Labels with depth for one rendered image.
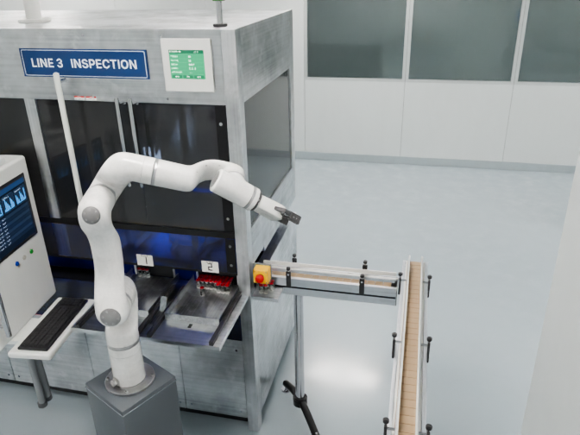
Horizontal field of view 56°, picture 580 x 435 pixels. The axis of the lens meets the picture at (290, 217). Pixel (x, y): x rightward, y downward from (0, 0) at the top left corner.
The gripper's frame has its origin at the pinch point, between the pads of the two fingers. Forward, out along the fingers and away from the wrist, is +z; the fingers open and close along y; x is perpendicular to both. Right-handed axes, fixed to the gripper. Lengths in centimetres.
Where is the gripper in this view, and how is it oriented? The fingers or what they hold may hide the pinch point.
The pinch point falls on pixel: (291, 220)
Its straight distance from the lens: 195.6
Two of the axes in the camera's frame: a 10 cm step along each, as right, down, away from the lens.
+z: 8.2, 4.4, 3.8
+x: 3.8, -9.0, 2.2
